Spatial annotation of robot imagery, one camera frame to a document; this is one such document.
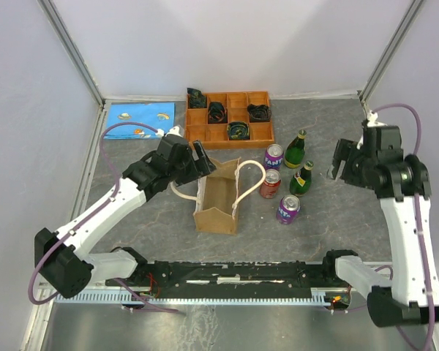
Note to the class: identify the rolled dark tie corner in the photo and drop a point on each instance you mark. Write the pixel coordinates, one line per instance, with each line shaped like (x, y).
(196, 99)

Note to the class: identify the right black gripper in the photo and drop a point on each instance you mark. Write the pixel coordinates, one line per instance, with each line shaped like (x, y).
(344, 151)

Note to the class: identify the purple fanta can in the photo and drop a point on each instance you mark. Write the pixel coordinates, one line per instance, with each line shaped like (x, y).
(273, 157)
(288, 208)

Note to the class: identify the orange wooden divided tray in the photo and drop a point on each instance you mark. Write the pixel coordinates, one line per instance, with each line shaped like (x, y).
(215, 136)

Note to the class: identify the blue patterned cloth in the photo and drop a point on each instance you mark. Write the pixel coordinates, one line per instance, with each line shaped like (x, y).
(145, 119)

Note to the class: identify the green bottle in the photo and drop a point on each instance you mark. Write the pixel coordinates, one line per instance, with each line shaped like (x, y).
(302, 180)
(295, 151)

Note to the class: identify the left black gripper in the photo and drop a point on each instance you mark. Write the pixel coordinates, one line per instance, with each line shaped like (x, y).
(200, 167)

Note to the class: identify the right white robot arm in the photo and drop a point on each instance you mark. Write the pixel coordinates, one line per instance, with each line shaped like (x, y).
(411, 297)

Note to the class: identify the rolled dark tie middle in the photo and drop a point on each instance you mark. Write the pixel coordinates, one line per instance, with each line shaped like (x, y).
(217, 114)

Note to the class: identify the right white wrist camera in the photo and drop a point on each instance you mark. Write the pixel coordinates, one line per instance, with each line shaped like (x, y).
(371, 120)

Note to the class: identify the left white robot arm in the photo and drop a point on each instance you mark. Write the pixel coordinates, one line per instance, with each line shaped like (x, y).
(64, 257)

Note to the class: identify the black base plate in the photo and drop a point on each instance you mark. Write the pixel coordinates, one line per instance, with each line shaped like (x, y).
(231, 280)

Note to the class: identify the rolled dark tie front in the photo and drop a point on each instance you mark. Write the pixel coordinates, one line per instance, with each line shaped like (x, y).
(238, 130)

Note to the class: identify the rolled dark tie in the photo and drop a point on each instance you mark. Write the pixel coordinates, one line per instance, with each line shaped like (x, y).
(259, 113)
(238, 130)
(217, 114)

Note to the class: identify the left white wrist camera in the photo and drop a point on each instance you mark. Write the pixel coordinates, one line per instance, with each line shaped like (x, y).
(176, 130)

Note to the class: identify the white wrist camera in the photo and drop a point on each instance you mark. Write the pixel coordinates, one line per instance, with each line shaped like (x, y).
(371, 120)
(176, 130)

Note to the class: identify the red soda can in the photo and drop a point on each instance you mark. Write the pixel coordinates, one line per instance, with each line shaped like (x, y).
(270, 185)

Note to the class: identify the rolled dark tie right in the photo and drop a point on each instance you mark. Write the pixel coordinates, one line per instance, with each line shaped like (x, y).
(259, 113)

